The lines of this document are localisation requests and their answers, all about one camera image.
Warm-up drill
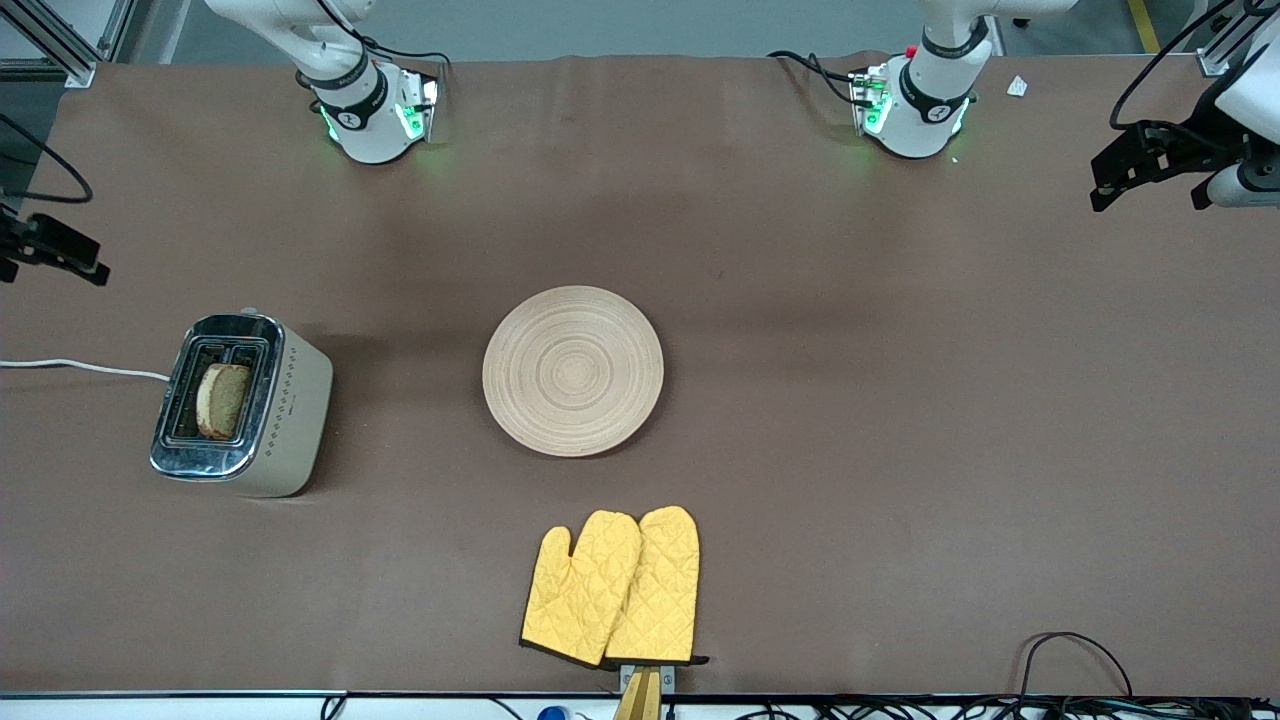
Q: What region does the aluminium frame profile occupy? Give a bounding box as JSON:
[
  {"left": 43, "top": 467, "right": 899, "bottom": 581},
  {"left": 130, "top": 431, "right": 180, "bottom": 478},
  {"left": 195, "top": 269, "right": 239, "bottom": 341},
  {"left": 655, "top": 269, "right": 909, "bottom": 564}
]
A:
[
  {"left": 0, "top": 0, "right": 137, "bottom": 89},
  {"left": 1197, "top": 0, "right": 1263, "bottom": 79}
]

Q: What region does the cream and chrome toaster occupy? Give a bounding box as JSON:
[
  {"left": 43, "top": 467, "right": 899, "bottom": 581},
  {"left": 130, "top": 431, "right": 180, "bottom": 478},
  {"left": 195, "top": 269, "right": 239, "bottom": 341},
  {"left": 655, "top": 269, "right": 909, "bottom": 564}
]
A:
[{"left": 150, "top": 306, "right": 334, "bottom": 499}]

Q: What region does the yellow quilted oven mitt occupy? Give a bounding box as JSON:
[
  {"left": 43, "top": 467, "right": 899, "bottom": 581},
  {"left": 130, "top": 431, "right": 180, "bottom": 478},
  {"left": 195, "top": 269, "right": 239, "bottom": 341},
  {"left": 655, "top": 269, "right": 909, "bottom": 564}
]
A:
[
  {"left": 520, "top": 510, "right": 643, "bottom": 668},
  {"left": 603, "top": 505, "right": 711, "bottom": 667}
]

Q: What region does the small metal bracket plate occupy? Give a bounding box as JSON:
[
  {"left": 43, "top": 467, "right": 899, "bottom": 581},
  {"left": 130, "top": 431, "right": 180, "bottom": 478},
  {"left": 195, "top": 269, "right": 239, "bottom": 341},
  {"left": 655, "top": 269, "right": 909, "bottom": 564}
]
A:
[{"left": 618, "top": 662, "right": 677, "bottom": 696}]

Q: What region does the looped black cable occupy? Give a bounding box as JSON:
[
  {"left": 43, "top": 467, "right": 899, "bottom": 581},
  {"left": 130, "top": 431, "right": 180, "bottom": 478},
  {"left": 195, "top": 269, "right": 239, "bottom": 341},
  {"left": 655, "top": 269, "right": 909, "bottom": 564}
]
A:
[{"left": 1015, "top": 631, "right": 1136, "bottom": 701}]

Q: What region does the slice of brown bread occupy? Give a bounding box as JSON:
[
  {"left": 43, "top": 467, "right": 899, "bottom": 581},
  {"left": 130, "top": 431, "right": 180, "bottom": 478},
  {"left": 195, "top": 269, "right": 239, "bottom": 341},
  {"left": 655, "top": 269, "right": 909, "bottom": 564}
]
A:
[{"left": 195, "top": 363, "right": 253, "bottom": 442}]

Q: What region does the metal connector bracket green light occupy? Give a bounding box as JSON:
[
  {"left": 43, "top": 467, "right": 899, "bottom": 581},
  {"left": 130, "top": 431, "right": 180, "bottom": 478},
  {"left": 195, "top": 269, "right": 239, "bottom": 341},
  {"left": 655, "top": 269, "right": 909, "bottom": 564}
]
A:
[
  {"left": 395, "top": 75, "right": 442, "bottom": 143},
  {"left": 850, "top": 65, "right": 893, "bottom": 137}
]

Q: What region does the white toaster power cable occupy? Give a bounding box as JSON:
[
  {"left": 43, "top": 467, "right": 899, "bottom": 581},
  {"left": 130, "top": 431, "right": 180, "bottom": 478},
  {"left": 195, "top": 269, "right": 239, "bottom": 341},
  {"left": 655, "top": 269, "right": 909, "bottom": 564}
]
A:
[{"left": 0, "top": 357, "right": 171, "bottom": 383}]

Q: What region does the brown table cover sheet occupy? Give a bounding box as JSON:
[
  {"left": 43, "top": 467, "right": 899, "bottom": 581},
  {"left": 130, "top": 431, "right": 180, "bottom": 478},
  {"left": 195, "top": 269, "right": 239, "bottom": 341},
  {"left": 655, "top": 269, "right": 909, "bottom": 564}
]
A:
[{"left": 0, "top": 52, "right": 1280, "bottom": 698}]

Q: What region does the round wooden plate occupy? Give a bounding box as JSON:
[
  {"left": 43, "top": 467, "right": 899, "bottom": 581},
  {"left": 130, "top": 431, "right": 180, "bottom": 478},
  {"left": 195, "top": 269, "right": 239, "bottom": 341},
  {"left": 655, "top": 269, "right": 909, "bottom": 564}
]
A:
[{"left": 482, "top": 286, "right": 665, "bottom": 459}]

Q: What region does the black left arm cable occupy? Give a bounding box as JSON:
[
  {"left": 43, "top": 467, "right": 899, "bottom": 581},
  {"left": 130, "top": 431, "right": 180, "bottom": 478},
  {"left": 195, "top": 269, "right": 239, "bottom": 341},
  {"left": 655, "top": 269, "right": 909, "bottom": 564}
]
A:
[{"left": 1108, "top": 0, "right": 1280, "bottom": 151}]

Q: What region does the black cable bundle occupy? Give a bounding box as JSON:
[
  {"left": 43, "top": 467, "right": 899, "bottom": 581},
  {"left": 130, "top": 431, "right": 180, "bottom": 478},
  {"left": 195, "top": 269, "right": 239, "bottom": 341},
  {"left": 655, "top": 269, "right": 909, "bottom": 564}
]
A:
[{"left": 670, "top": 698, "right": 1280, "bottom": 720}]

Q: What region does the black base cable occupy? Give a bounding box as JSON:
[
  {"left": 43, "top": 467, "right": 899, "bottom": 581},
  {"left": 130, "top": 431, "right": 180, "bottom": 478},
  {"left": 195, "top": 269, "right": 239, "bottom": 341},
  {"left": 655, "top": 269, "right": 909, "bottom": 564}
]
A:
[
  {"left": 768, "top": 50, "right": 871, "bottom": 109},
  {"left": 310, "top": 0, "right": 449, "bottom": 111}
]

